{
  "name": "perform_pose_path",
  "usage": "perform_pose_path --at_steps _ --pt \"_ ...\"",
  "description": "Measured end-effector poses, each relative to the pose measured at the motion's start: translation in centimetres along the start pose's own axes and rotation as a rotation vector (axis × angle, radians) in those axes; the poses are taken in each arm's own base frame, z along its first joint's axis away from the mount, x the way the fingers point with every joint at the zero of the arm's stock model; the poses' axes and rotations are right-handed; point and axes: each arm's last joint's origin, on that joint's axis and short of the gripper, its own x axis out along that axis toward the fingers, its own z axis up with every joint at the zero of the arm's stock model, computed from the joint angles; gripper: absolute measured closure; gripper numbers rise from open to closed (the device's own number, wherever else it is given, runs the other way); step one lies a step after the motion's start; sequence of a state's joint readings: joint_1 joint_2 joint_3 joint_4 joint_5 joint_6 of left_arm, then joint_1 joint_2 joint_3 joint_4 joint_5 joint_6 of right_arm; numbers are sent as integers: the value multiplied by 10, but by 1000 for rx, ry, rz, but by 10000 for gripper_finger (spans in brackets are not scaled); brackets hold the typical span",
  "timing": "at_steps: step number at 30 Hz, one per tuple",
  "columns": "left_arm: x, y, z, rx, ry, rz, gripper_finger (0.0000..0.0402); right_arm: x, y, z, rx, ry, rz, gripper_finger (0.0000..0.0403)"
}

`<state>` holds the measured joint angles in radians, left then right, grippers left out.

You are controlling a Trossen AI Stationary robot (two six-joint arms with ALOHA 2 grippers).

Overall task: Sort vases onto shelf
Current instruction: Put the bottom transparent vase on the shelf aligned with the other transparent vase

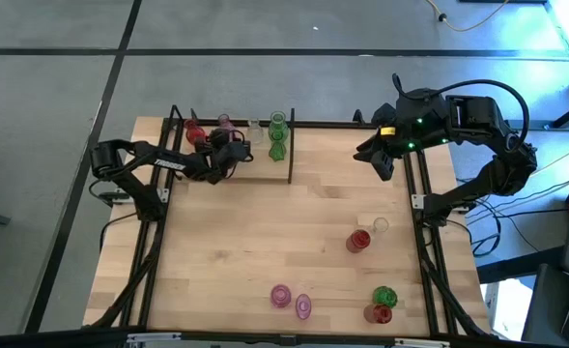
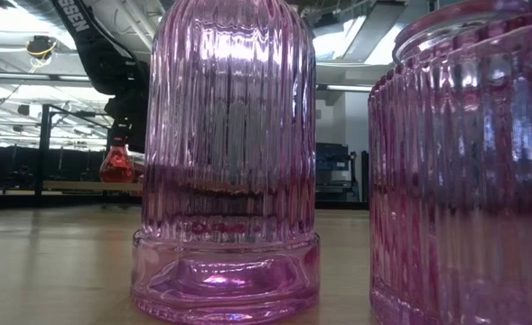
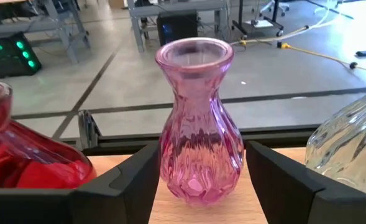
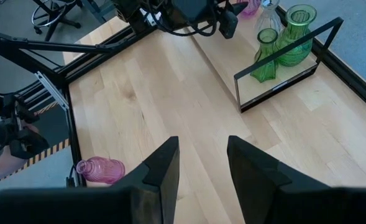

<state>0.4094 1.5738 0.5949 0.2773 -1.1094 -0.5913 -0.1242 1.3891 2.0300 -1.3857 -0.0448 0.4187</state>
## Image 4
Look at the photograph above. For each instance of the pink bulbous glass vase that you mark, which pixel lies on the pink bulbous glass vase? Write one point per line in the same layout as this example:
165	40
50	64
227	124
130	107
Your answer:
249	7

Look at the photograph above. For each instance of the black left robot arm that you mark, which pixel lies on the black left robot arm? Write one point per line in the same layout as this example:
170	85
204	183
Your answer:
130	12

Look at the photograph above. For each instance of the black metal shelf frame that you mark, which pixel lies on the black metal shelf frame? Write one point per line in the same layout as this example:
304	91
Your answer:
290	46

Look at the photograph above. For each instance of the person's forearm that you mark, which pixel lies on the person's forearm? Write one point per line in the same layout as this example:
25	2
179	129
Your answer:
2	168

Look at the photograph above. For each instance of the black office chair base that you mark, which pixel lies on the black office chair base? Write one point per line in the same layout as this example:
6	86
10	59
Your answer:
65	21

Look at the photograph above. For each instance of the black table frame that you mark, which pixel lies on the black table frame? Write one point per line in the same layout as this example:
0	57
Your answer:
356	82

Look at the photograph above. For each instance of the yellow black hazard tape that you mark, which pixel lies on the yellow black hazard tape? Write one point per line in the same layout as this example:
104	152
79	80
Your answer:
46	153

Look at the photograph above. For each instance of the green twisted glass vase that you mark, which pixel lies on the green twisted glass vase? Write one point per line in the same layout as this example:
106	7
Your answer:
265	59

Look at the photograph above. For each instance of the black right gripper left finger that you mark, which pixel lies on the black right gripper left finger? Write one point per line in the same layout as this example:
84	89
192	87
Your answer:
108	208

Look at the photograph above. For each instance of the green ribbed glass vase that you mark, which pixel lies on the green ribbed glass vase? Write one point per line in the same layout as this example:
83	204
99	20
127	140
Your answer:
294	40

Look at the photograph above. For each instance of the clear ribbed bulbous vase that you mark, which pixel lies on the clear ribbed bulbous vase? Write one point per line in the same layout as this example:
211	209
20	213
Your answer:
268	18

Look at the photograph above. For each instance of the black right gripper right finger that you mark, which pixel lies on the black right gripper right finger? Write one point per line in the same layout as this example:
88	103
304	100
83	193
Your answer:
294	205

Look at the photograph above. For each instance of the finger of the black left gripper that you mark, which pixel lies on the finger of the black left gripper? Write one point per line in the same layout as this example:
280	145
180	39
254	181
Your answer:
229	25
238	7

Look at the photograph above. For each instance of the pink ribbed bottle vase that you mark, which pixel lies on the pink ribbed bottle vase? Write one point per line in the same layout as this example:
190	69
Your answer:
103	170

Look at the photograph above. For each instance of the silver aluminium bar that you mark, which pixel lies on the silver aluminium bar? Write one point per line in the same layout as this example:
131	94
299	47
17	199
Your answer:
52	90

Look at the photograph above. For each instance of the person's hand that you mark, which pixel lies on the person's hand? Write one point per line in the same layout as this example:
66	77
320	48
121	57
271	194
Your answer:
30	128

